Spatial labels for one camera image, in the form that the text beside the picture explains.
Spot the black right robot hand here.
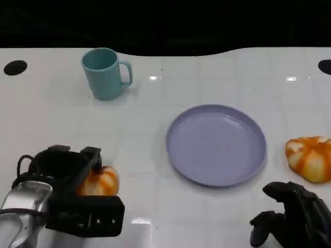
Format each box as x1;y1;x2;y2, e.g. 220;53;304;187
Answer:
249;181;331;248

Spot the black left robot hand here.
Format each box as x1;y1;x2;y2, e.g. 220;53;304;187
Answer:
27;145;103;197

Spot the orange and white bread roll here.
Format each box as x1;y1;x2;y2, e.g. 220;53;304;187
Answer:
285;135;331;184
74;165;121;197

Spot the pale green mug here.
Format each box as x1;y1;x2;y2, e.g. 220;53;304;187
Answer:
81;48;134;101

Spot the lilac plate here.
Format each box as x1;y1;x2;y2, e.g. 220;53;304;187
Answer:
165;104;267;188

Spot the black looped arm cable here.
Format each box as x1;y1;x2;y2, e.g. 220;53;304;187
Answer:
11;154;37;189

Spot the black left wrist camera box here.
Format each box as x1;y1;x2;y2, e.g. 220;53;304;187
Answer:
45;195;126;238

